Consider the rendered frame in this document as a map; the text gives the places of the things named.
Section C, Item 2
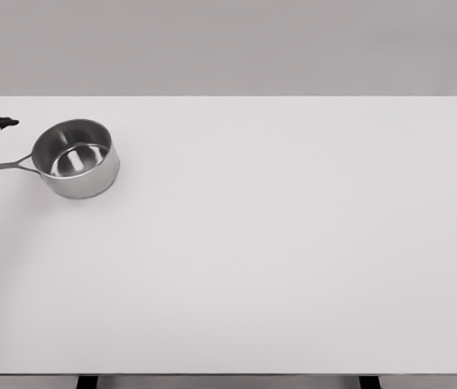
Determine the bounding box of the steel saucepan with long handle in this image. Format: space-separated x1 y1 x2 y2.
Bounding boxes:
0 118 121 200

